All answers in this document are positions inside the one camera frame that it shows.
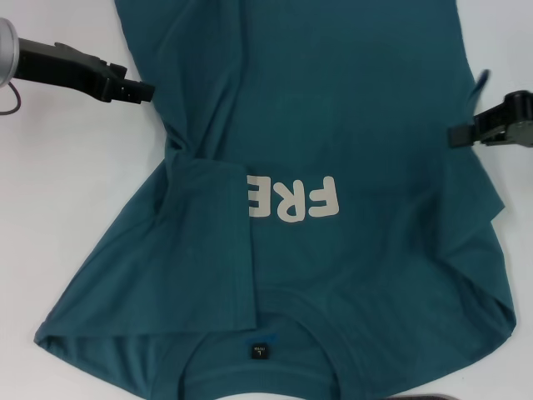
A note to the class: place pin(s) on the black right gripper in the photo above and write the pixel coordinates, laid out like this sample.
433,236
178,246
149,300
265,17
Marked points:
520,108

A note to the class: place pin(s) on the teal T-shirt with white print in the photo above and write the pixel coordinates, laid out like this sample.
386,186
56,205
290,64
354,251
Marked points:
312,104

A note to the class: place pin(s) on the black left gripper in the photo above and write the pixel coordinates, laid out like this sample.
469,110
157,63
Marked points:
58,66

